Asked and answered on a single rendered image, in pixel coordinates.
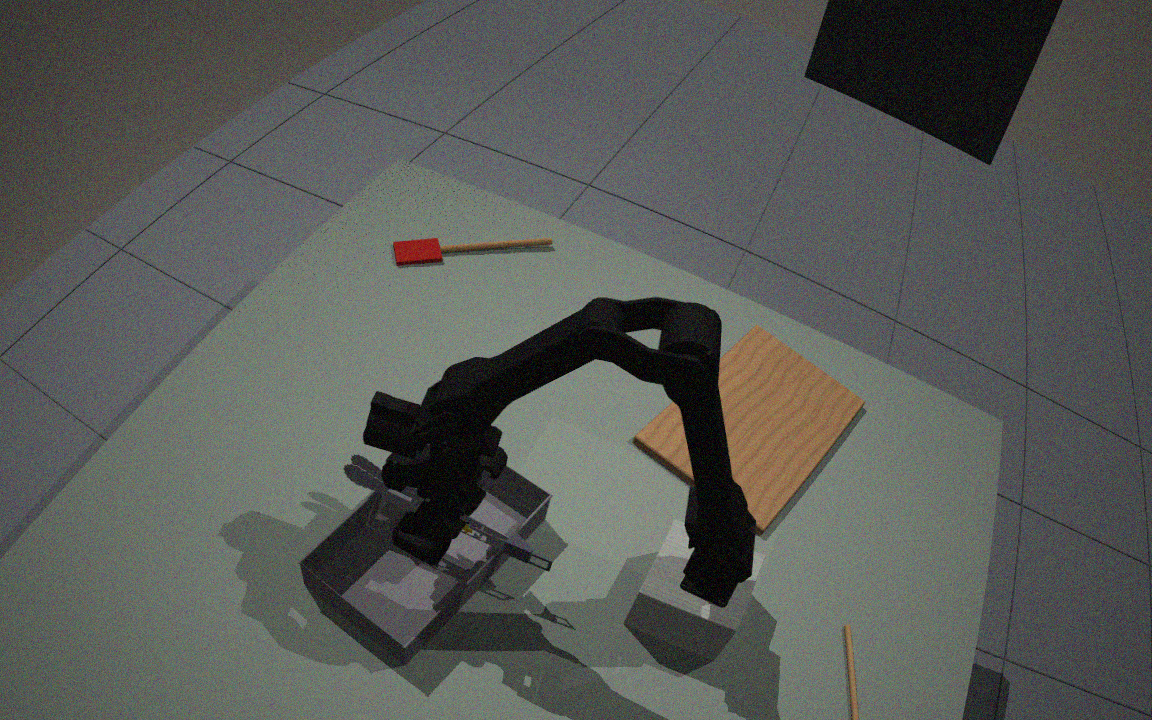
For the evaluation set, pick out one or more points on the wooden board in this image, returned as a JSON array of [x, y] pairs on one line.
[[782, 415]]

